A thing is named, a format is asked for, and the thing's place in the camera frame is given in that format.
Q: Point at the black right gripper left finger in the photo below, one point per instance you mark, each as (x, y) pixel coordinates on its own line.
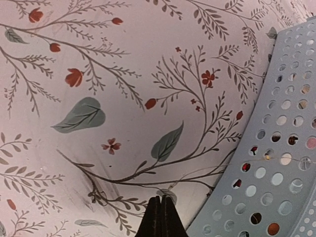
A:
(151, 222)

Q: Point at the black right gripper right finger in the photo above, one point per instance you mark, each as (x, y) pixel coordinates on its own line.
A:
(171, 225)

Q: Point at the light blue perforated basket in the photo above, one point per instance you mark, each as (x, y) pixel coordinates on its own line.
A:
(269, 187)

